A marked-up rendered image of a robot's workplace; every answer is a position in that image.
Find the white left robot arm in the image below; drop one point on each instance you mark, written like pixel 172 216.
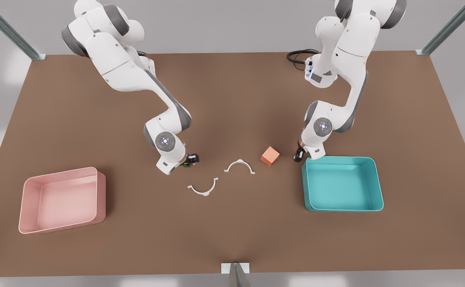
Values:
pixel 348 52

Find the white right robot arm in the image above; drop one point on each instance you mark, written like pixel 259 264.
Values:
pixel 129 67

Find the blue storage box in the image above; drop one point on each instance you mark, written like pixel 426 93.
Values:
pixel 341 183

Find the pink storage box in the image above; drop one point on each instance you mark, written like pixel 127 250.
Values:
pixel 62 199

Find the orange cube block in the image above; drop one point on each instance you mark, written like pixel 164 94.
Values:
pixel 270 156

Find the white curved bracket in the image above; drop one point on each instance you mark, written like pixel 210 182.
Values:
pixel 239 165
pixel 203 188

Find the silver frame post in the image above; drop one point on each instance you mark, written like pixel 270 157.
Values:
pixel 11 30
pixel 448 27
pixel 236 274

